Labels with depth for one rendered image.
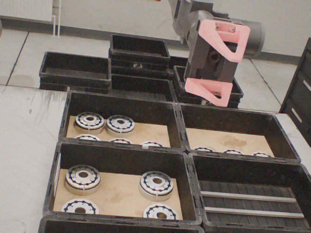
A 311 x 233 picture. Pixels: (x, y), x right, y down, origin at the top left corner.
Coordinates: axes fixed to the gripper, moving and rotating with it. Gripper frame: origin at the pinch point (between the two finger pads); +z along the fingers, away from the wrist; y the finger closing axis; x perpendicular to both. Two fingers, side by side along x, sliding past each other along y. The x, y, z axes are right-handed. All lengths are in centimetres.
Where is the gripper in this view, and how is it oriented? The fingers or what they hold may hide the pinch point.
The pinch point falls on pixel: (227, 80)
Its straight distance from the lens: 51.6
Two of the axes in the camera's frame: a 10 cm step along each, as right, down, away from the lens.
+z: 0.9, 5.5, -8.3
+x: -9.8, -1.1, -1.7
